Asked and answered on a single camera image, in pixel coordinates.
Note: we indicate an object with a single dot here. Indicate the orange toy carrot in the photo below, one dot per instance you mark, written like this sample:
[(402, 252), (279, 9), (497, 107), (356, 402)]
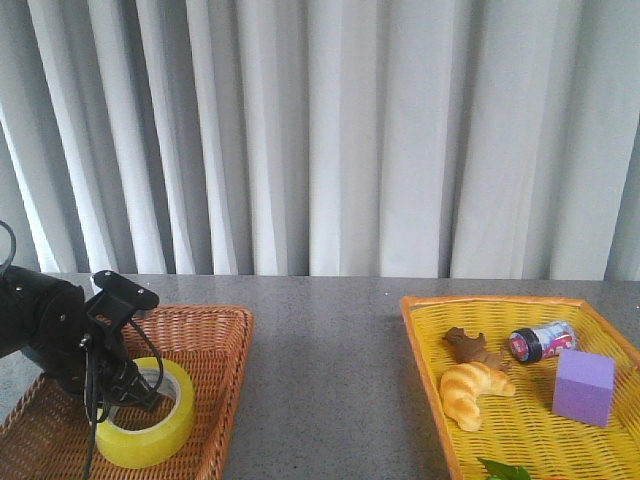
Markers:
[(502, 471)]

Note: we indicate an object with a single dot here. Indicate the toy croissant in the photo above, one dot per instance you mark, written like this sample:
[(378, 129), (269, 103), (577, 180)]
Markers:
[(462, 385)]

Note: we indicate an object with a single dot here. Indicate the small printed jar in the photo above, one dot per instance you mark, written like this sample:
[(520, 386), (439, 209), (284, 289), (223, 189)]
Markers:
[(533, 344)]

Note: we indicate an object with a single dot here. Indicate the brown wicker basket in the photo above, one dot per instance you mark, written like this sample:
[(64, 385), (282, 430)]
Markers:
[(45, 435)]

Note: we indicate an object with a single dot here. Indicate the yellow woven basket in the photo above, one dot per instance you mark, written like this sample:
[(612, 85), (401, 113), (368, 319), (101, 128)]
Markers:
[(522, 430)]

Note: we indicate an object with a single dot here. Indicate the yellow tape roll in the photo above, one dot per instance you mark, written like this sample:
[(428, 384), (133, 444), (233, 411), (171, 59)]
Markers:
[(132, 438)]

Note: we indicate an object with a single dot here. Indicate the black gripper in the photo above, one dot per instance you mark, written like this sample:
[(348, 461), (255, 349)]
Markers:
[(112, 377)]

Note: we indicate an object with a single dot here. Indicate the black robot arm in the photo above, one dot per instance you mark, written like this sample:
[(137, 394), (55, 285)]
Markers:
[(75, 340)]

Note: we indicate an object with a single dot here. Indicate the white curtain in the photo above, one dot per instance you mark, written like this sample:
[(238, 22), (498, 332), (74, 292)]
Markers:
[(427, 139)]

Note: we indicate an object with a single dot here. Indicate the purple foam cube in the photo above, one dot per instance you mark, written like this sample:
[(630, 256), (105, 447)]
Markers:
[(584, 387)]

